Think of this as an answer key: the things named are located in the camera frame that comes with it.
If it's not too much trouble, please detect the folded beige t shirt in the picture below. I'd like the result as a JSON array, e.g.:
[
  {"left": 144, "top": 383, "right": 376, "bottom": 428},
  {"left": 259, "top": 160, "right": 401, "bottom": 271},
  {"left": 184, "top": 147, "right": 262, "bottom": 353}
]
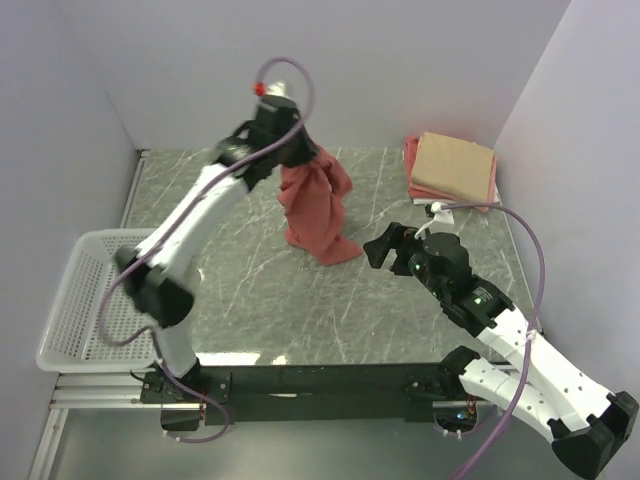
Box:
[{"left": 410, "top": 131, "right": 497, "bottom": 211}]

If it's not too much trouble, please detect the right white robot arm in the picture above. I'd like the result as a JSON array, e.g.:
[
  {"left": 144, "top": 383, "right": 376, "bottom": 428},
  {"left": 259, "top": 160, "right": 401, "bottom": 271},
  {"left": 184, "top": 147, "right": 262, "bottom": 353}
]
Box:
[{"left": 363, "top": 222, "right": 639, "bottom": 479}]

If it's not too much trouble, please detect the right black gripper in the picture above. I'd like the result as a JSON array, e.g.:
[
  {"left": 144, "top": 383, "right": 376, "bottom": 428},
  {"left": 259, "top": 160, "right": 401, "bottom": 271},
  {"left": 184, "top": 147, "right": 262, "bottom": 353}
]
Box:
[{"left": 363, "top": 221, "right": 448, "bottom": 299}]

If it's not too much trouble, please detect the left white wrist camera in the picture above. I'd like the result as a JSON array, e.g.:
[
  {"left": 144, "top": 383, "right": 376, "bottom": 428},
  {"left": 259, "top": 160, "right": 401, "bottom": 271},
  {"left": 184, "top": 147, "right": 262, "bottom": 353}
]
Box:
[{"left": 253, "top": 80, "right": 290, "bottom": 98}]

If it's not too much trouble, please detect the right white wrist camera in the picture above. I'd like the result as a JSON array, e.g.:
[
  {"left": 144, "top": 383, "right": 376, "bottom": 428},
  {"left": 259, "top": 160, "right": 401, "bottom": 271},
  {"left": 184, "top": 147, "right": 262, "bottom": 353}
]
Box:
[{"left": 414, "top": 202, "right": 455, "bottom": 240}]

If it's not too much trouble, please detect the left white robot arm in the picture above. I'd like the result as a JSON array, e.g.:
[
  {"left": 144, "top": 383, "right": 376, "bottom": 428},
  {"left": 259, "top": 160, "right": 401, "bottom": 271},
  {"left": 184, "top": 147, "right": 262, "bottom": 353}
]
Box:
[{"left": 114, "top": 93, "right": 318, "bottom": 402}]

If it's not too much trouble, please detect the folded pink t shirt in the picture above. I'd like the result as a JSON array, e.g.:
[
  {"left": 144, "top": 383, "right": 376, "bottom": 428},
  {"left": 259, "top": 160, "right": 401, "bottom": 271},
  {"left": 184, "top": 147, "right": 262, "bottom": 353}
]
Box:
[{"left": 402, "top": 134, "right": 500, "bottom": 205}]

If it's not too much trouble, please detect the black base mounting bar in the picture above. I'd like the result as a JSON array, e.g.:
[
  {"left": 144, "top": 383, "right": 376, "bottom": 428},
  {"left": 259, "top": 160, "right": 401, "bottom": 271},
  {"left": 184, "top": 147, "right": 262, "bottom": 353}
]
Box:
[{"left": 139, "top": 363, "right": 476, "bottom": 432}]

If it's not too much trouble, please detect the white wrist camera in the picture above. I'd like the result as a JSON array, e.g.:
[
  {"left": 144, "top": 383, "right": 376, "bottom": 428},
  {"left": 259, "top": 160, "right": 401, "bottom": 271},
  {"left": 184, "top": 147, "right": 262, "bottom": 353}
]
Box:
[
  {"left": 414, "top": 202, "right": 455, "bottom": 240},
  {"left": 253, "top": 80, "right": 290, "bottom": 98}
]

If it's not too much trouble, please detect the red t shirt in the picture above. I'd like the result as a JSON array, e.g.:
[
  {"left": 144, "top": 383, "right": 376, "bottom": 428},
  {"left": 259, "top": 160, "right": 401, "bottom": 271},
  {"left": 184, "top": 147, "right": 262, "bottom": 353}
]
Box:
[{"left": 278, "top": 148, "right": 362, "bottom": 266}]

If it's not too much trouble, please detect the white plastic laundry basket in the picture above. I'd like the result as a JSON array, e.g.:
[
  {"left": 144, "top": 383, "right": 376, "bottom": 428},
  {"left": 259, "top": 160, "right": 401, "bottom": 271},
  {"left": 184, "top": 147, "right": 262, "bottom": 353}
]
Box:
[{"left": 36, "top": 228, "right": 155, "bottom": 374}]

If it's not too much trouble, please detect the folded white t shirt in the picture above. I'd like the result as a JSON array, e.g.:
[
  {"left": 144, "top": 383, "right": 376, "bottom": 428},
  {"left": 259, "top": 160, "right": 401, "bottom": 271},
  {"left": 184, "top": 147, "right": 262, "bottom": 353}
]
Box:
[{"left": 411, "top": 191, "right": 501, "bottom": 205}]

